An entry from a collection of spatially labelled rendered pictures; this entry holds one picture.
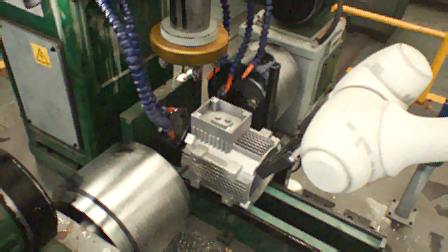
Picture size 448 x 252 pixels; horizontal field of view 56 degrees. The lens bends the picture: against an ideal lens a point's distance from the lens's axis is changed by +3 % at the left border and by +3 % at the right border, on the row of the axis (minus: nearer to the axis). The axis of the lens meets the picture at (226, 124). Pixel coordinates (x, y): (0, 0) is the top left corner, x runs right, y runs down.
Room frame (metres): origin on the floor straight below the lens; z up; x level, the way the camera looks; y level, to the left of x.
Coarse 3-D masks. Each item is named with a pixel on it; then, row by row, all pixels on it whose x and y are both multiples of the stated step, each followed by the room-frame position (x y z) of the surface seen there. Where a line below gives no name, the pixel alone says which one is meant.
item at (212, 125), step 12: (204, 108) 0.85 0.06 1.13; (216, 108) 0.87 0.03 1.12; (228, 108) 0.86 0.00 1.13; (240, 108) 0.85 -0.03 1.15; (192, 120) 0.80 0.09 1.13; (204, 120) 0.78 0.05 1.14; (216, 120) 0.81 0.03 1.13; (228, 120) 0.81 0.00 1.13; (240, 120) 0.83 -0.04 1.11; (192, 132) 0.80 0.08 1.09; (204, 132) 0.78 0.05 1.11; (216, 132) 0.76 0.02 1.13; (228, 132) 0.75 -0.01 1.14; (240, 132) 0.78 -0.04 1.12; (216, 144) 0.76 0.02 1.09; (228, 144) 0.75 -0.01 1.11
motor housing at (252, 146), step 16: (240, 144) 0.75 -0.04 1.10; (256, 144) 0.75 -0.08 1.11; (272, 144) 0.77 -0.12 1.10; (208, 160) 0.73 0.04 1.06; (224, 160) 0.73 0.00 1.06; (240, 160) 0.73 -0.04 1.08; (256, 160) 0.72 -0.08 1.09; (208, 176) 0.72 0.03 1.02; (240, 176) 0.70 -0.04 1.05; (256, 176) 0.80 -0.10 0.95; (224, 192) 0.70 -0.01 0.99; (240, 192) 0.68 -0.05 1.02; (256, 192) 0.75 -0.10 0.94
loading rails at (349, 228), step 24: (192, 192) 0.77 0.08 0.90; (264, 192) 0.78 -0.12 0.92; (288, 192) 0.77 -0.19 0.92; (216, 216) 0.73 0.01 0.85; (240, 216) 0.69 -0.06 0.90; (264, 216) 0.69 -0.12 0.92; (288, 216) 0.74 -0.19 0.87; (312, 216) 0.71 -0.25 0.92; (336, 216) 0.71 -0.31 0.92; (240, 240) 0.69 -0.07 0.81; (264, 240) 0.66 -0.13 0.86; (288, 240) 0.63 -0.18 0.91; (312, 240) 0.63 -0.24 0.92; (336, 240) 0.67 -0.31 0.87; (360, 240) 0.65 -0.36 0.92; (384, 240) 0.64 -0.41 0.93
